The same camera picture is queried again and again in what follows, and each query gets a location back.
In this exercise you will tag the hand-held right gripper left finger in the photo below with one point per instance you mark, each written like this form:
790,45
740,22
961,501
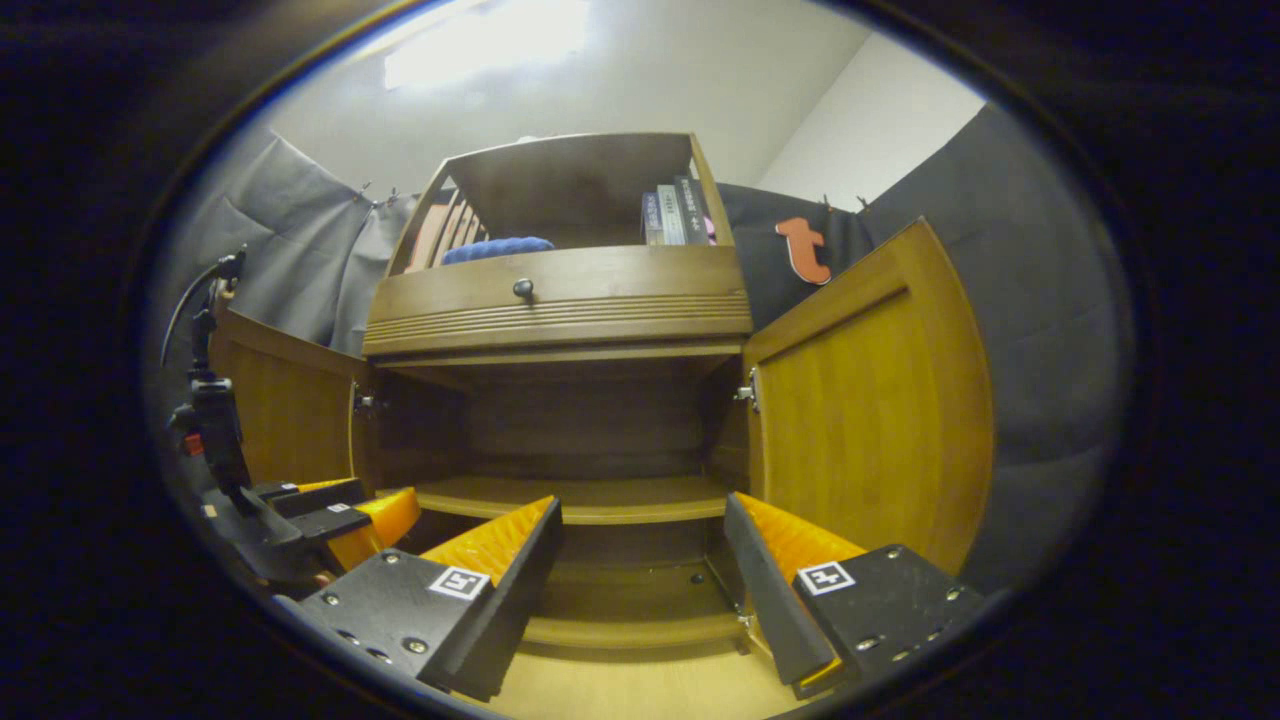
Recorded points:
515,600

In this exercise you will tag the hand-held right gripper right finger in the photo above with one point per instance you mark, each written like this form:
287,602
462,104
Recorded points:
770,610

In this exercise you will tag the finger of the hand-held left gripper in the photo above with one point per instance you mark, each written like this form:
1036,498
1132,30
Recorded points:
310,493
385,515

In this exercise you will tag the wooden shoe cabinet door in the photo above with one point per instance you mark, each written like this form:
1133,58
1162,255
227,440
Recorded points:
870,400
290,400

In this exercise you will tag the metal door hinge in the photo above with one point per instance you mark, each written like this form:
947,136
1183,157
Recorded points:
742,617
362,401
748,392

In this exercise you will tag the wooden inner shelf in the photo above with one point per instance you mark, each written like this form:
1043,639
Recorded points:
580,498

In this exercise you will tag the black drawer knob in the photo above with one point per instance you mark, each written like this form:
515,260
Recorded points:
523,289

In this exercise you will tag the blue towel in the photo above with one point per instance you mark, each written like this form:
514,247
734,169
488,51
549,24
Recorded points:
495,250

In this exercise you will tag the black backdrop cloth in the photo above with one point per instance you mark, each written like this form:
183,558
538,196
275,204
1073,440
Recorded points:
1050,330

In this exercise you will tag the blue cover book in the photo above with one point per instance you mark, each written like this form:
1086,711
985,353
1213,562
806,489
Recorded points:
651,220

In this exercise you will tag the grey spine book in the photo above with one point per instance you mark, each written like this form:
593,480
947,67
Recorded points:
671,215

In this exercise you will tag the black spine book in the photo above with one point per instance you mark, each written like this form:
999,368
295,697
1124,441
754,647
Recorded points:
693,210

